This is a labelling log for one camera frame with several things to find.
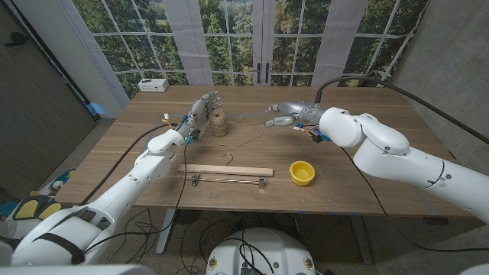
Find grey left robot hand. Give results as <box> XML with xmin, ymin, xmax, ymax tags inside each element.
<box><xmin>178</xmin><ymin>90</ymin><xmax>223</xmax><ymax>144</ymax></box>

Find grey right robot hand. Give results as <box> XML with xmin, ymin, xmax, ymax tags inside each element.
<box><xmin>261</xmin><ymin>101</ymin><xmax>329</xmax><ymax>129</ymax></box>

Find jute twine spool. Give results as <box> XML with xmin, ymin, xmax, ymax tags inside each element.
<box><xmin>209</xmin><ymin>109</ymin><xmax>229</xmax><ymax>138</ymax></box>

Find jute thread strand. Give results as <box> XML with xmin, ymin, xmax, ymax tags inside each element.
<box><xmin>204</xmin><ymin>116</ymin><xmax>265</xmax><ymax>149</ymax></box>

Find wooden hanger stick with clips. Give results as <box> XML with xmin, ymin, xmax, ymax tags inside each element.
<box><xmin>177</xmin><ymin>152</ymin><xmax>274</xmax><ymax>191</ymax></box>

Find yellow plastic cup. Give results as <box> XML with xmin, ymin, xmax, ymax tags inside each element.
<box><xmin>289</xmin><ymin>160</ymin><xmax>316</xmax><ymax>187</ymax></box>

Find white power strip box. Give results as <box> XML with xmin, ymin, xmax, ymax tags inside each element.
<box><xmin>138</xmin><ymin>78</ymin><xmax>170</xmax><ymax>93</ymax></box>

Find printed forest window backdrop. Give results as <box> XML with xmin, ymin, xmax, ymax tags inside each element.
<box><xmin>72</xmin><ymin>0</ymin><xmax>431</xmax><ymax>100</ymax></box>

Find blue floor object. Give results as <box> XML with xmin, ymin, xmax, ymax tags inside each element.
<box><xmin>86</xmin><ymin>102</ymin><xmax>106</xmax><ymax>117</ymax></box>

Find white table leg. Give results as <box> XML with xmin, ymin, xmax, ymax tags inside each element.
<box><xmin>155</xmin><ymin>209</ymin><xmax>177</xmax><ymax>255</ymax></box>

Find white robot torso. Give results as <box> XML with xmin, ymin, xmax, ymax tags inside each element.
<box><xmin>205</xmin><ymin>227</ymin><xmax>317</xmax><ymax>275</ymax></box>

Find yellow and black slippers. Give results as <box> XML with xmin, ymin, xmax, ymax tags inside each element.
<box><xmin>13</xmin><ymin>195</ymin><xmax>62</xmax><ymax>222</ymax></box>

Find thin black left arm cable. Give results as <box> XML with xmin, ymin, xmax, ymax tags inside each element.
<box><xmin>83</xmin><ymin>143</ymin><xmax>189</xmax><ymax>255</ymax></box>

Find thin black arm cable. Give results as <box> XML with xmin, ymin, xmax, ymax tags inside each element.
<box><xmin>83</xmin><ymin>143</ymin><xmax>189</xmax><ymax>255</ymax></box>
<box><xmin>338</xmin><ymin>146</ymin><xmax>489</xmax><ymax>253</ymax></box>

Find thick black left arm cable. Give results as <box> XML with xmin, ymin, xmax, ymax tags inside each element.
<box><xmin>78</xmin><ymin>122</ymin><xmax>179</xmax><ymax>207</ymax></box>

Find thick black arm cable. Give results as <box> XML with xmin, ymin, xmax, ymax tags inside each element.
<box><xmin>78</xmin><ymin>122</ymin><xmax>179</xmax><ymax>207</ymax></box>
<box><xmin>314</xmin><ymin>76</ymin><xmax>489</xmax><ymax>145</ymax></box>

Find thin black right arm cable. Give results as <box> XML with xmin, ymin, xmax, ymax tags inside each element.
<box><xmin>338</xmin><ymin>146</ymin><xmax>489</xmax><ymax>253</ymax></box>

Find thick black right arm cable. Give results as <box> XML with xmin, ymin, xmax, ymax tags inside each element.
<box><xmin>314</xmin><ymin>76</ymin><xmax>489</xmax><ymax>145</ymax></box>

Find black torso cable loop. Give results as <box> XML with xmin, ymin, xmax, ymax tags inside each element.
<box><xmin>226</xmin><ymin>238</ymin><xmax>277</xmax><ymax>275</ymax></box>

